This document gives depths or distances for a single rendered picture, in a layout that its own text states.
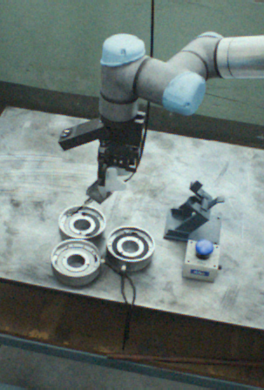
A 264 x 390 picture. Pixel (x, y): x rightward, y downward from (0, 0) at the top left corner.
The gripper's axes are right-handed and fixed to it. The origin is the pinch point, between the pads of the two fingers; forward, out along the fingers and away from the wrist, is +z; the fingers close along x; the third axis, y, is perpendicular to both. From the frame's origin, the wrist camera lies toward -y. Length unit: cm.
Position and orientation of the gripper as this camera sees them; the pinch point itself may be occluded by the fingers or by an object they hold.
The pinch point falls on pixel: (103, 187)
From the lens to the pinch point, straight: 132.5
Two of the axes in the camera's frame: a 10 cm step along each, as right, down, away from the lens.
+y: 9.8, 1.7, -0.8
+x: 1.7, -6.5, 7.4
